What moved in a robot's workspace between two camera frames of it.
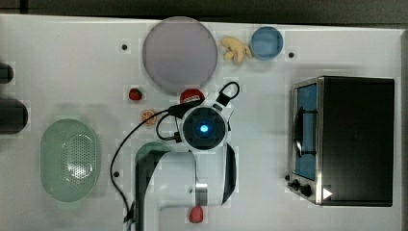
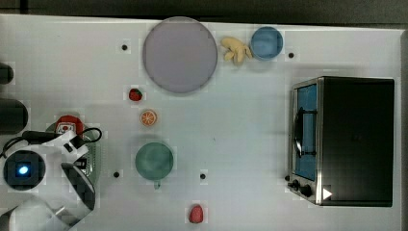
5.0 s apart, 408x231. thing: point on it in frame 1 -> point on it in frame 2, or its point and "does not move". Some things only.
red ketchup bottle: (191, 95) -> (68, 122)
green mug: (150, 153) does not move
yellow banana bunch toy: (237, 49) does not move
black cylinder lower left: (13, 115) does not move
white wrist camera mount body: (225, 112) -> (68, 145)
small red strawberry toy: (135, 94) does not move
